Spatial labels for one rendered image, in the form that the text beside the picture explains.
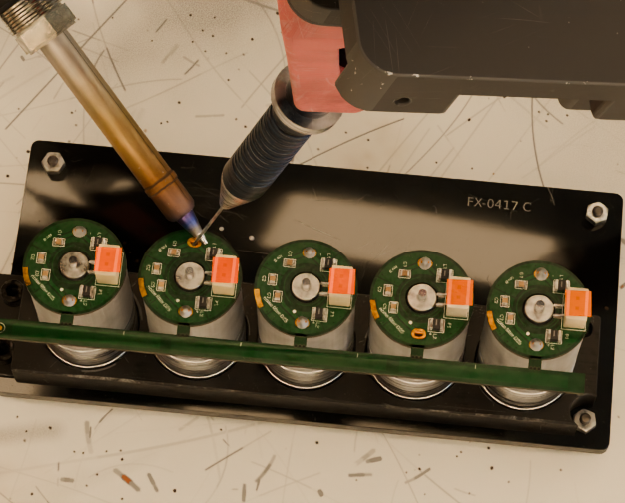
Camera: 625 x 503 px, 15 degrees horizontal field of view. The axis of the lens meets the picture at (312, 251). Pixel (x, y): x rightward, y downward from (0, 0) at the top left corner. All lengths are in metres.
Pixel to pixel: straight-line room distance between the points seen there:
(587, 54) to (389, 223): 0.24
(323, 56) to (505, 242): 0.20
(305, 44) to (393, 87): 0.04
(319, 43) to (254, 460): 0.22
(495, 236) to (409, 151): 0.04
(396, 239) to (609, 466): 0.08
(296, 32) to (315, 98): 0.07
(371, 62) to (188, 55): 0.29
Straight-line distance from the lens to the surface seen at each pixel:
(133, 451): 0.61
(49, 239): 0.56
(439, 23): 0.37
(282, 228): 0.62
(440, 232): 0.62
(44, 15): 0.55
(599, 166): 0.64
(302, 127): 0.48
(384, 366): 0.55
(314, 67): 0.44
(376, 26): 0.37
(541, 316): 0.55
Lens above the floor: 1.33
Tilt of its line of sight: 69 degrees down
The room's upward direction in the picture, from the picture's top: straight up
